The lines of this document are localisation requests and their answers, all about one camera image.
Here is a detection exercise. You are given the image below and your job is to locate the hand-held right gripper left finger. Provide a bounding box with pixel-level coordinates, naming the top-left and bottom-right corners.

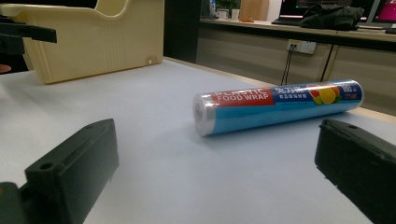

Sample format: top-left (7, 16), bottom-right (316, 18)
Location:
top-left (19, 118), bottom-right (120, 224)

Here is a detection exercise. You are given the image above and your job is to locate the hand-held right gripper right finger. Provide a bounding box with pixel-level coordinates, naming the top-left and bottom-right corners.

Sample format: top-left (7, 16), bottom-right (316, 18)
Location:
top-left (314, 119), bottom-right (396, 224)

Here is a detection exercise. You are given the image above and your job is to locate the cream plastic basket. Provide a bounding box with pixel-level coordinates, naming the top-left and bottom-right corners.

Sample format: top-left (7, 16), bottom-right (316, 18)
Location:
top-left (0, 0), bottom-right (165, 85)

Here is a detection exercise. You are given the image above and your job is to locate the blue plastic wrap roll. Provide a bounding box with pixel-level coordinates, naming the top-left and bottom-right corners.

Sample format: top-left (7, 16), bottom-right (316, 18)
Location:
top-left (191, 78), bottom-right (365, 137)

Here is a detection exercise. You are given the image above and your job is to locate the long wooden desk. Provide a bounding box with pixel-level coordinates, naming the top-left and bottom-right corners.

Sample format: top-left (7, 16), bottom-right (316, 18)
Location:
top-left (196, 18), bottom-right (396, 117)

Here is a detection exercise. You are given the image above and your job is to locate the dark cloth bundle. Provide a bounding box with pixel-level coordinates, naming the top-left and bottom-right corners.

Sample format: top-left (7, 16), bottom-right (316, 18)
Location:
top-left (298, 3), bottom-right (365, 32)

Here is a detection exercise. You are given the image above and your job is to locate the monitor with pink screen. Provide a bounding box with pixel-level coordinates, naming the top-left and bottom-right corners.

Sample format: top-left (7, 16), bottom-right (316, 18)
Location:
top-left (365, 0), bottom-right (396, 28)

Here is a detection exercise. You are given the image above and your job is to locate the black laptop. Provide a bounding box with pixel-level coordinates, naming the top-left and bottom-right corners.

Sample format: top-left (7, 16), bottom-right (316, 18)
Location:
top-left (270, 0), bottom-right (316, 26)

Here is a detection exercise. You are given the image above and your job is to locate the green plant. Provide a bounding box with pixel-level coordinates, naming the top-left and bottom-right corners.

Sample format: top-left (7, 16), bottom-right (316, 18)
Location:
top-left (215, 0), bottom-right (241, 10)

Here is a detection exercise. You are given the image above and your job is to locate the black cable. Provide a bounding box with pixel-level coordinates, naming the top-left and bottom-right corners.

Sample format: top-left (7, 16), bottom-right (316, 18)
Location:
top-left (280, 44), bottom-right (295, 87)

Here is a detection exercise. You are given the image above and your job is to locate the white wall socket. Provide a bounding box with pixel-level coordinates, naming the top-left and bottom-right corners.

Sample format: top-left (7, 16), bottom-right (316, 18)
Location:
top-left (287, 38), bottom-right (318, 55)

